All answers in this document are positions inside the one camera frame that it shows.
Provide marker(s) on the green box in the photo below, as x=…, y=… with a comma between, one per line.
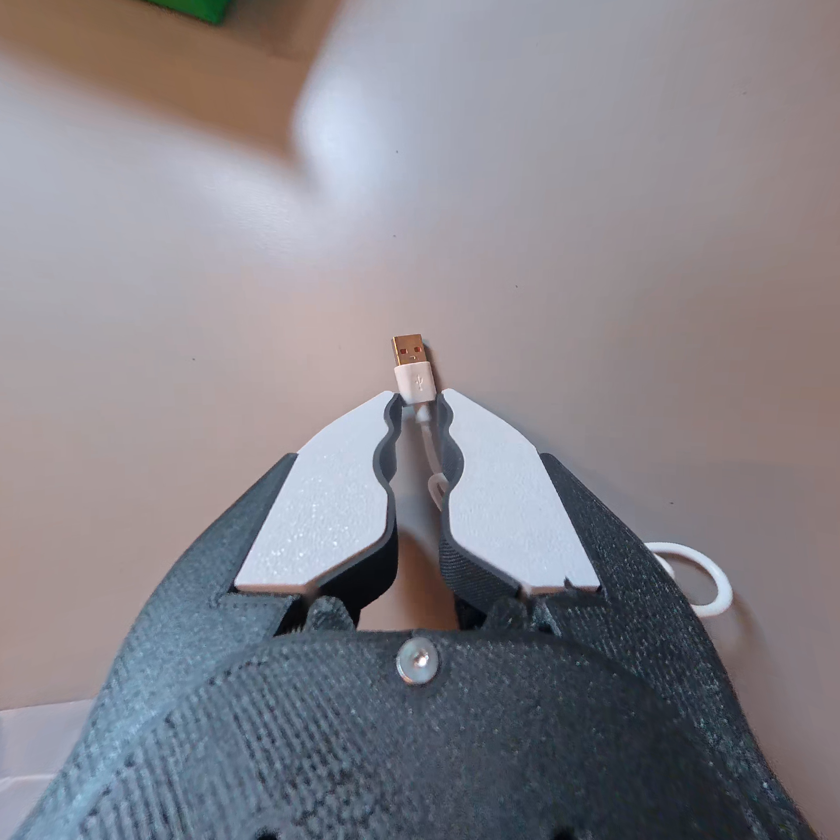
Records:
x=190, y=8

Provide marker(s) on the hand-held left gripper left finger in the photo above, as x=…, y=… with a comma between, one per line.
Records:
x=328, y=505

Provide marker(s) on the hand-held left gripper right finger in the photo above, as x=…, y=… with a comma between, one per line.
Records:
x=505, y=499

